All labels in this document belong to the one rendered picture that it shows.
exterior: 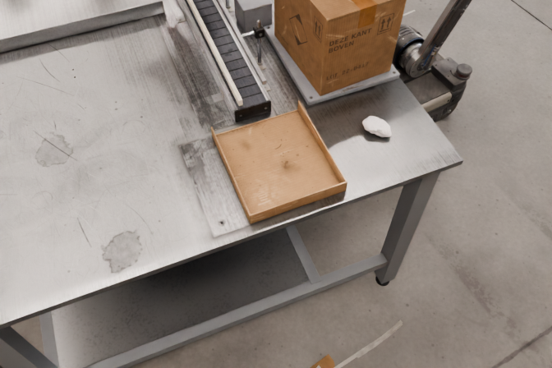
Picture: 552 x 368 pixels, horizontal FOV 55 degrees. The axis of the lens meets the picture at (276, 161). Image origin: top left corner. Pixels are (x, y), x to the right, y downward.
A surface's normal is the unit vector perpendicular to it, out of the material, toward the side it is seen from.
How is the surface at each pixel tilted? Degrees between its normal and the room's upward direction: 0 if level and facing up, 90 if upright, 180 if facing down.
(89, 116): 0
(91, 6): 0
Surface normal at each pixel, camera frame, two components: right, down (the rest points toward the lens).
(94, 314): 0.00, -0.60
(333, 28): 0.44, 0.72
